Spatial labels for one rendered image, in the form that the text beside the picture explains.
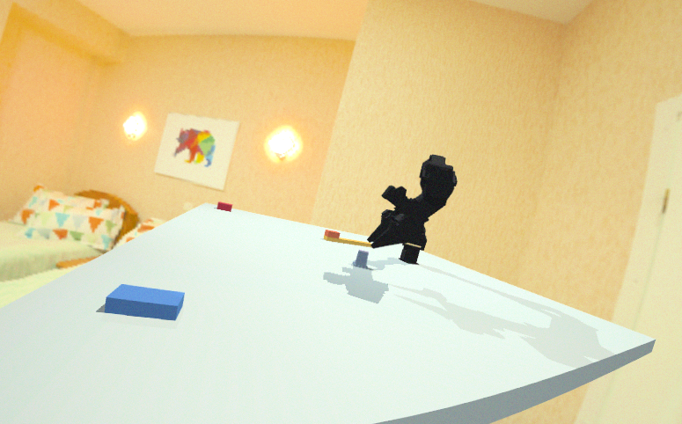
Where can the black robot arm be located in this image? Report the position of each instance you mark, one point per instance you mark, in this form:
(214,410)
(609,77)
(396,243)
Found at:
(437,183)

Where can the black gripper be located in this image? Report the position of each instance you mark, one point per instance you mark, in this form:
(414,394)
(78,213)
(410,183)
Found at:
(395,227)

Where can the blue rectangular block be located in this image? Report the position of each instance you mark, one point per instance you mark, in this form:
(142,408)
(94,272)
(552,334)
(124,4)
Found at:
(144,302)

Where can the small red block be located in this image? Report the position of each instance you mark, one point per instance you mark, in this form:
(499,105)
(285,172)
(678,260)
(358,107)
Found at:
(224,206)

